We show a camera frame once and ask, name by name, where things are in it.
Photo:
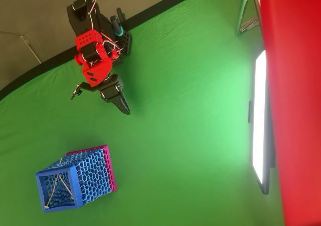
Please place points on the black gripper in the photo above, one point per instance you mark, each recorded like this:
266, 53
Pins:
112, 89

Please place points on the big red blurred post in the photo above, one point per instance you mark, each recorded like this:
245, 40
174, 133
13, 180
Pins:
296, 105

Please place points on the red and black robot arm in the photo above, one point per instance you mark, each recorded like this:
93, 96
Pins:
94, 53

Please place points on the black perforated arm base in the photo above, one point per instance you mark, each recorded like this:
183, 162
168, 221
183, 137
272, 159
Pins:
126, 43

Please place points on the thin chrome tube frame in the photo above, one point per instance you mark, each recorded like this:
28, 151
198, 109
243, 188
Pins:
242, 10

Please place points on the blue and pink mesh basket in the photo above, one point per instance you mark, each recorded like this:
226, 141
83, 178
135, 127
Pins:
85, 176

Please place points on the green table cloth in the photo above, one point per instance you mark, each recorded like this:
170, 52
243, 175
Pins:
188, 140

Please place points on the small black gripper camera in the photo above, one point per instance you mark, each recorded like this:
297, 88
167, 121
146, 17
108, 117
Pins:
76, 91

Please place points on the beige rope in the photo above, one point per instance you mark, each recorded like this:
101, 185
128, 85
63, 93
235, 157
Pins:
52, 191
65, 187

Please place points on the black flat light panel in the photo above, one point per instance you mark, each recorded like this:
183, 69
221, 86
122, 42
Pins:
259, 115

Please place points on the thin grey metal rod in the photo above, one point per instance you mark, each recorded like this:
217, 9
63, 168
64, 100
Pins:
27, 44

